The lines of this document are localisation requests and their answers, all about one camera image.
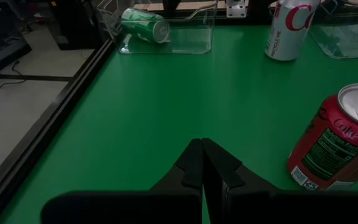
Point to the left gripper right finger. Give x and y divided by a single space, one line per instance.
222 168

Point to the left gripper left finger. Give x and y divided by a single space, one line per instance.
191 168

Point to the red Coke Zero can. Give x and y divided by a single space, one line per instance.
331 146

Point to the silver Diet Coke can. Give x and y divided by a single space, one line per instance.
287 37

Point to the green Sprite soda can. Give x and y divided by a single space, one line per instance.
141 25

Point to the clear plastic storage bin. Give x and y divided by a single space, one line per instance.
346 37
191 40

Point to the black computer tower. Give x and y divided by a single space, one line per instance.
73 21

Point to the black equipment case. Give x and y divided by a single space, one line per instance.
2 37

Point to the white metal bracket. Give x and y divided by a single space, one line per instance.
236 7

